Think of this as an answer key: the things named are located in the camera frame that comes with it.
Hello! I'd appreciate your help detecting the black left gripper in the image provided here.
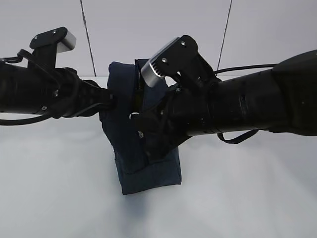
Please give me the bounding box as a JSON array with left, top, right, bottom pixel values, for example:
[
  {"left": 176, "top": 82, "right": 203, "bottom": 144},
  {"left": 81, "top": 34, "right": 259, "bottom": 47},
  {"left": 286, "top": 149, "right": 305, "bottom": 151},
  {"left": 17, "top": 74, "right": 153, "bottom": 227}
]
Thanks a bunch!
[{"left": 32, "top": 67, "right": 116, "bottom": 119}]

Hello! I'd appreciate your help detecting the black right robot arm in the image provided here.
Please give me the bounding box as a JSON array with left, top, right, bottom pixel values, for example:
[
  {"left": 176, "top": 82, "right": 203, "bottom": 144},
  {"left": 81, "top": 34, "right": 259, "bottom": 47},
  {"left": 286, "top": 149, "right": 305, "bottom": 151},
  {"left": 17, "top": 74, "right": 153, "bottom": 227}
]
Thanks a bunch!
[{"left": 132, "top": 51, "right": 317, "bottom": 161}]

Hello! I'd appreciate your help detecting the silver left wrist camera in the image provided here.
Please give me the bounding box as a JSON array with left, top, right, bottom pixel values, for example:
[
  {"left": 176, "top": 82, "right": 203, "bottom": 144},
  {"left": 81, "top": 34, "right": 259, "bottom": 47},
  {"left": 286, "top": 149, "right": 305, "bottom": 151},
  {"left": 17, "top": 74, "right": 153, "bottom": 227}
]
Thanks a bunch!
[{"left": 29, "top": 26, "right": 77, "bottom": 68}]

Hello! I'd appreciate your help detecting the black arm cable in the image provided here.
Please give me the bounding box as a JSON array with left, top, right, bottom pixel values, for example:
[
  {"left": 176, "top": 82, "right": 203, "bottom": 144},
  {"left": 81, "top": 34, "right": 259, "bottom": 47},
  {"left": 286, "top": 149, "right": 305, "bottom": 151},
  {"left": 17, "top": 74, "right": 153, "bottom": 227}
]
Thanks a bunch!
[
  {"left": 0, "top": 114, "right": 54, "bottom": 127},
  {"left": 217, "top": 130, "right": 258, "bottom": 144}
]

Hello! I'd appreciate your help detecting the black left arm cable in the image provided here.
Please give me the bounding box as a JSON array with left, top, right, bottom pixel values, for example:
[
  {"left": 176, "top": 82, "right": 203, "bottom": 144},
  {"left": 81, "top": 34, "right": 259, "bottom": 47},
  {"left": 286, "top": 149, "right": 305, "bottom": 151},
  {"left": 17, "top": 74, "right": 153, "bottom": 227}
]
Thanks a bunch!
[{"left": 0, "top": 114, "right": 54, "bottom": 127}]

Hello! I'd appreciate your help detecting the silver zipper pull ring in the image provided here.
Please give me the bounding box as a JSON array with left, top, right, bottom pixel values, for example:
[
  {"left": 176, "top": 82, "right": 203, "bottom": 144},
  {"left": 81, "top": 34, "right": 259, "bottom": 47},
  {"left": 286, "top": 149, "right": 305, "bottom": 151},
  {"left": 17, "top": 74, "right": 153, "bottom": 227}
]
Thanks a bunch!
[{"left": 129, "top": 112, "right": 144, "bottom": 138}]

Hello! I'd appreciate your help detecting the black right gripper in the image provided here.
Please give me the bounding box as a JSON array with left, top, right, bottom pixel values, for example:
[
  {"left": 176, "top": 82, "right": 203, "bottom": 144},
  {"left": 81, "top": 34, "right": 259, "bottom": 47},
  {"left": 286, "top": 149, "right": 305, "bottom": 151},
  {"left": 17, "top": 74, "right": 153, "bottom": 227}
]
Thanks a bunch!
[{"left": 133, "top": 83, "right": 223, "bottom": 164}]

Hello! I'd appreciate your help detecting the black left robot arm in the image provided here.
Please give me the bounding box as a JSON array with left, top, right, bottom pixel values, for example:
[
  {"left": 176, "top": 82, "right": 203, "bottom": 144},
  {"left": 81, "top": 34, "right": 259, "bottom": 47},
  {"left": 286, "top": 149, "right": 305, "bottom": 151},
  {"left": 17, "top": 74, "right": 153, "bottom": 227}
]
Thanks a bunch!
[{"left": 0, "top": 64, "right": 117, "bottom": 119}]

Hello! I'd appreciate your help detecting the dark blue fabric bag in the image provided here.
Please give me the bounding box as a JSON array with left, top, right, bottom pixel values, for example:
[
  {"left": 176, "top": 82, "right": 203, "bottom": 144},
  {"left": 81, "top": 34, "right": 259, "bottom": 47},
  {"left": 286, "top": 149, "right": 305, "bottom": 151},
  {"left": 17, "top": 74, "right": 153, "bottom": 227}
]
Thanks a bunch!
[{"left": 99, "top": 59, "right": 182, "bottom": 195}]

